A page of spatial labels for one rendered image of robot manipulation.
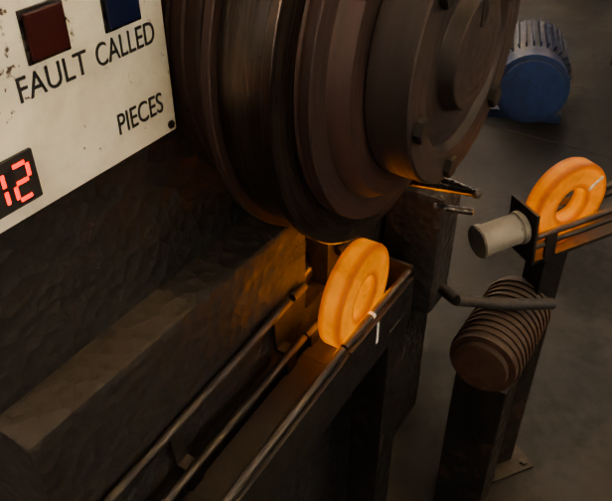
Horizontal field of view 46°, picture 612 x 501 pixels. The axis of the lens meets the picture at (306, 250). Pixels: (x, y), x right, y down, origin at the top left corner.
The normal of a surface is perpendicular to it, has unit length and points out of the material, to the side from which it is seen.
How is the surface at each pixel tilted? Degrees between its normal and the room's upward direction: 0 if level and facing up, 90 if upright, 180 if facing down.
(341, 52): 76
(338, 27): 71
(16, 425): 0
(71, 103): 90
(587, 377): 0
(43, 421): 0
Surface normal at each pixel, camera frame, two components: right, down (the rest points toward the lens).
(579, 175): 0.46, 0.53
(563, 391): 0.00, -0.79
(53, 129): 0.84, 0.32
